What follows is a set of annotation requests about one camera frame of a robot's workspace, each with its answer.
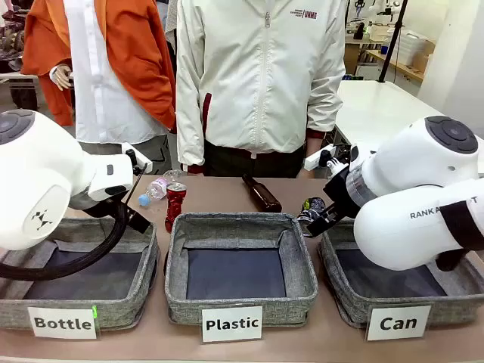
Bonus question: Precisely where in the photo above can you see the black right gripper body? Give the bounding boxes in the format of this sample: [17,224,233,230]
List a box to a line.
[323,168,366,228]

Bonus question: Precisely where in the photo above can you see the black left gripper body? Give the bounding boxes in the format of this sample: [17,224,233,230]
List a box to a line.
[70,191,132,222]

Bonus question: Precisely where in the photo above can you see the crushed black drink can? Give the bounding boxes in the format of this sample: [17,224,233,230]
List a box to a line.
[297,197,327,225]

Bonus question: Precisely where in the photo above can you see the plastic bottle with pink label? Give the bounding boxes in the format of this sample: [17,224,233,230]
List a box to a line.
[137,177,169,207]

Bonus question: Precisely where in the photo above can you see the crushed red drink can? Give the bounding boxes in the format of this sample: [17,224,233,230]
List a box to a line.
[164,182,187,232]

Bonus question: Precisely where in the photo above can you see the grey fabric basket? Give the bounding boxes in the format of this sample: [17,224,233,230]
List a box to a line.
[0,216,159,330]
[318,219,484,329]
[164,212,319,329]

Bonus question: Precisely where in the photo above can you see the white Can label sign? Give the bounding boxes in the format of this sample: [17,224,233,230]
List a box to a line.
[365,304,433,342]

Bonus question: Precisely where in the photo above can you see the brown glass bottle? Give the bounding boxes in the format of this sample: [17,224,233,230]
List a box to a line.
[241,173,284,213]

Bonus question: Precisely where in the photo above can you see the white background table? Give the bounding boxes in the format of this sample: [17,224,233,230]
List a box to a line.
[332,79,466,147]

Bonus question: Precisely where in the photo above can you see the white shirt on mannequin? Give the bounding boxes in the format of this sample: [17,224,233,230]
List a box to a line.
[62,0,169,144]

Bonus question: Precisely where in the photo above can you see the white Bottle label sign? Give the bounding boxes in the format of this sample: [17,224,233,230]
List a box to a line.
[26,305,100,340]

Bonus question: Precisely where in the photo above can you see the white Plastic label sign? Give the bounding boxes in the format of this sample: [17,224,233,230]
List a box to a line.
[200,305,264,343]

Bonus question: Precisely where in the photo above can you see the mannequin hand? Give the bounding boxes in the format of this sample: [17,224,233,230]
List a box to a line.
[49,64,73,91]

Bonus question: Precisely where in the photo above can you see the person in white jacket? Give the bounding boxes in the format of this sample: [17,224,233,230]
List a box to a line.
[175,0,348,178]

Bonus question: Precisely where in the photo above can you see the wooden background desk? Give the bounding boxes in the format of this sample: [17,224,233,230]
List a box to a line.
[365,48,425,82]

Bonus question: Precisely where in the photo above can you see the orange jacket on mannequin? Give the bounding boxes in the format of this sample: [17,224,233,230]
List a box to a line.
[20,0,178,134]

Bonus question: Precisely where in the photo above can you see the black tripod pole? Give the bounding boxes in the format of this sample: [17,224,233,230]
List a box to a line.
[377,0,411,83]

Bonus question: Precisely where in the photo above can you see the stacked white boxes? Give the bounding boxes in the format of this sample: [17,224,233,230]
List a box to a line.
[396,29,436,65]

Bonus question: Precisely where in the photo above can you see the dark clothes pile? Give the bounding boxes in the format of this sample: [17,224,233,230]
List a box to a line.
[0,7,27,73]

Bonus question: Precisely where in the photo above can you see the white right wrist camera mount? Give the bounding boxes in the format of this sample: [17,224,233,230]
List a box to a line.
[304,144,341,171]

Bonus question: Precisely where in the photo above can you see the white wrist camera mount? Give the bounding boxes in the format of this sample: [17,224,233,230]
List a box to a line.
[120,142,154,177]
[304,144,341,171]

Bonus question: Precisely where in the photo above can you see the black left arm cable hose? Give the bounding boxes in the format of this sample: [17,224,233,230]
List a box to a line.
[0,200,129,281]

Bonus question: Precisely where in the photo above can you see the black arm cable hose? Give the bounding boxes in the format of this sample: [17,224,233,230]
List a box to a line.
[0,200,129,281]
[434,200,484,272]

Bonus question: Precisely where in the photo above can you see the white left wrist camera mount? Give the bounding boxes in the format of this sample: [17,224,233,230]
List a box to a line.
[120,142,154,177]

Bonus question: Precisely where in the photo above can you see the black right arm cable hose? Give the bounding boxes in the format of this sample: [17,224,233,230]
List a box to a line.
[434,200,484,272]

